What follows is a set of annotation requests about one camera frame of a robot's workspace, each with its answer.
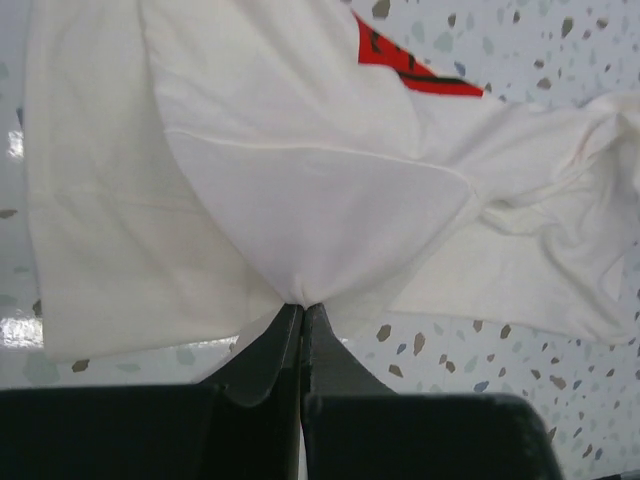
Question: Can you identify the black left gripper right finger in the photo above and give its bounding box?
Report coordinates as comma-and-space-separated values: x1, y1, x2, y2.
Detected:
301, 304, 560, 479

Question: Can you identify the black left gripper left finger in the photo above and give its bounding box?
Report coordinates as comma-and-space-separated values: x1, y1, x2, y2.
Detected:
1, 305, 303, 479

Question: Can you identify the white t-shirt red print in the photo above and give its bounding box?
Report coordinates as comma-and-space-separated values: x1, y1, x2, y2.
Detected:
24, 1, 639, 361

